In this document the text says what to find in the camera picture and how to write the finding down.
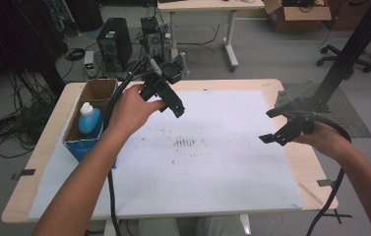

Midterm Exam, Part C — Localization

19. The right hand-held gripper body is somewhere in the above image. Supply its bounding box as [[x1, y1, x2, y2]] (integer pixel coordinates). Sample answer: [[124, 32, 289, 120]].
[[273, 78, 317, 137]]

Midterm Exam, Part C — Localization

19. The open cardboard box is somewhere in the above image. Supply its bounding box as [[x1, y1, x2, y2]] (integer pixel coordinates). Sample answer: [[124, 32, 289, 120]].
[[262, 0, 333, 33]]

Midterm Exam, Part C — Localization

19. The person's left hand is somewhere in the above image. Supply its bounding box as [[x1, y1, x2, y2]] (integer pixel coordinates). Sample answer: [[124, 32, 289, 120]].
[[107, 83, 167, 139]]

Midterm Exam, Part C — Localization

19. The black computer tower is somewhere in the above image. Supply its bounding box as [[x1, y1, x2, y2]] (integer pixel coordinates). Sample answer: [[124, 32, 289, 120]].
[[95, 17, 134, 68]]

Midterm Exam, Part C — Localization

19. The black tape cross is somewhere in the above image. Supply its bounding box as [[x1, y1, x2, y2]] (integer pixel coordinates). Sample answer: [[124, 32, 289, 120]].
[[324, 208, 353, 225]]

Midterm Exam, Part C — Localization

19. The clear tape strip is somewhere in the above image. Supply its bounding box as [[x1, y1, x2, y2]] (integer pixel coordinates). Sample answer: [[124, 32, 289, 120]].
[[297, 181, 324, 206]]

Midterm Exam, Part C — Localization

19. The wooden table with white legs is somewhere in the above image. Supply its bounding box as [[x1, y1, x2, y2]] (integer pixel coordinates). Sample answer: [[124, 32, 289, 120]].
[[156, 0, 266, 73]]

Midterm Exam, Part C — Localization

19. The blue cardboard carton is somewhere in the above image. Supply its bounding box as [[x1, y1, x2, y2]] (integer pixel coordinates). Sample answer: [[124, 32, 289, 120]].
[[62, 78, 119, 169]]

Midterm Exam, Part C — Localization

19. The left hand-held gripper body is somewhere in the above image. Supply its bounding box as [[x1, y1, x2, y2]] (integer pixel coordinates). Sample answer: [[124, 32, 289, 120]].
[[138, 52, 190, 102]]

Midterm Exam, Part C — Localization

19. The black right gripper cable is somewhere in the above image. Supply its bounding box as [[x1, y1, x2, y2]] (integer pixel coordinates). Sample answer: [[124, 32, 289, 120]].
[[305, 114, 352, 236]]

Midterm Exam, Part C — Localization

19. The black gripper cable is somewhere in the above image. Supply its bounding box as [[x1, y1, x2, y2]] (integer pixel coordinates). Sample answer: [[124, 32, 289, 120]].
[[305, 114, 352, 236], [102, 58, 152, 236]]

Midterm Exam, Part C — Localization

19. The brown cardboard box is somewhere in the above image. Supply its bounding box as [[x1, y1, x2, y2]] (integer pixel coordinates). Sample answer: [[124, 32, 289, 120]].
[[324, 0, 371, 32]]

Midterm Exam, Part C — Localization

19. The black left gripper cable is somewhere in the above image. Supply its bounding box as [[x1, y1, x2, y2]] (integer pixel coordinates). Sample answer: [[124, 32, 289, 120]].
[[102, 58, 152, 236]]

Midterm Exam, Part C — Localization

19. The coiled black cable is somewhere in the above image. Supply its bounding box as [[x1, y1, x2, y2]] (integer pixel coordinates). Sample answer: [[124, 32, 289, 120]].
[[64, 47, 87, 62]]

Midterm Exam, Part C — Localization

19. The small white power supply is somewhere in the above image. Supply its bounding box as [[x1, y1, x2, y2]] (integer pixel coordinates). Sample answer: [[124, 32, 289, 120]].
[[83, 49, 96, 78]]

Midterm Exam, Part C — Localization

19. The person's right hand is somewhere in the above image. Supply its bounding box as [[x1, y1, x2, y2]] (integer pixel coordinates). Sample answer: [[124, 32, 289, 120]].
[[292, 120, 353, 161]]

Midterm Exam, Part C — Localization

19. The bundle of black floor cables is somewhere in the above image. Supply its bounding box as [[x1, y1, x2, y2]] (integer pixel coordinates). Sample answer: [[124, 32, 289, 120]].
[[0, 70, 54, 159]]

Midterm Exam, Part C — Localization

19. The black metal stand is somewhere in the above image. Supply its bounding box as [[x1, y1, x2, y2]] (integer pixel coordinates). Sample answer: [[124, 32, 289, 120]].
[[312, 0, 371, 112]]

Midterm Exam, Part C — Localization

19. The black cabinet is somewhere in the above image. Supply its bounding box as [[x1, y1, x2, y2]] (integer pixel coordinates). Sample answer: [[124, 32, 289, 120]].
[[64, 0, 104, 32]]

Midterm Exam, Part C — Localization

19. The white table mat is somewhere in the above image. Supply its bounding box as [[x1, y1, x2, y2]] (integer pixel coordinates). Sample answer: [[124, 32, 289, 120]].
[[28, 89, 304, 220]]

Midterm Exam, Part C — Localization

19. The white table leg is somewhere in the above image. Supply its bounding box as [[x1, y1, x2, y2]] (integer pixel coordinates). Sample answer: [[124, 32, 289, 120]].
[[237, 214, 252, 236], [102, 219, 118, 236]]

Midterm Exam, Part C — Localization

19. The open computer case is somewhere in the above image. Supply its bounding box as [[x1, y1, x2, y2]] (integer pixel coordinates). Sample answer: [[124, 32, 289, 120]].
[[140, 15, 166, 65]]

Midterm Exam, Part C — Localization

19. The grey tape piece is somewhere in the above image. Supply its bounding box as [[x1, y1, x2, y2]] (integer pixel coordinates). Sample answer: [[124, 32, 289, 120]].
[[316, 178, 337, 189], [10, 168, 37, 181]]

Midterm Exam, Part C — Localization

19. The blue detergent bottle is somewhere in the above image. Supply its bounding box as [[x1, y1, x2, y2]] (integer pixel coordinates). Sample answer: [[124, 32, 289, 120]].
[[78, 101, 103, 136]]

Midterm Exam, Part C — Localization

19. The black office chair base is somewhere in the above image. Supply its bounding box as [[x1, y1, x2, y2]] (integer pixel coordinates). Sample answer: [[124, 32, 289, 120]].
[[316, 43, 371, 74]]

